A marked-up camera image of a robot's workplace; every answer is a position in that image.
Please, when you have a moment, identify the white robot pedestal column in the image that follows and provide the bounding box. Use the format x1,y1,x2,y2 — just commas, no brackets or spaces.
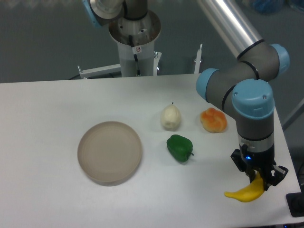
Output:
109,10,161,77

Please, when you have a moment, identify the yellow toy banana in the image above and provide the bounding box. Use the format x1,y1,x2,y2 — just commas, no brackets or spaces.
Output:
224,172,265,202

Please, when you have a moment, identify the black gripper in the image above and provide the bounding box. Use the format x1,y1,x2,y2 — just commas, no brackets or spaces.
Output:
230,142,288,191

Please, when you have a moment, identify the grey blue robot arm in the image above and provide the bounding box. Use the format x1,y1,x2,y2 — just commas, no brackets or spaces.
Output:
83,0,290,190

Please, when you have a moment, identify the white upright bracket post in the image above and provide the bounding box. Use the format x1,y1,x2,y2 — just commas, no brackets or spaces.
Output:
194,43,203,74

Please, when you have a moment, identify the white toy pear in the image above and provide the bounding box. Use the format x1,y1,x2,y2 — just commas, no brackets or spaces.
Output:
161,103,181,130

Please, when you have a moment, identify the orange toy bread roll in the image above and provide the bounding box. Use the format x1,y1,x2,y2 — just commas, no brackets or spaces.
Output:
200,108,228,133

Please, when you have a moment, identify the green toy bell pepper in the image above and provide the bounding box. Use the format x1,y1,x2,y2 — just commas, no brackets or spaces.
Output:
166,134,194,162

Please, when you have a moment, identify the beige round plate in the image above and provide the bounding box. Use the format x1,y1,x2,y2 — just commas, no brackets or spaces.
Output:
77,121,143,186

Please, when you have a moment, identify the black base cable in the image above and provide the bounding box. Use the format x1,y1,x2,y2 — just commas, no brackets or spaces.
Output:
128,35,141,77

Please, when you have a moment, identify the black device at table edge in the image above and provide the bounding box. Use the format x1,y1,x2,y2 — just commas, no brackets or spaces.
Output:
286,192,304,218

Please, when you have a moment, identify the white metal frame bracket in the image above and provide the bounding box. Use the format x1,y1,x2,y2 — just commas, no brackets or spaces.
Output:
77,64,121,79

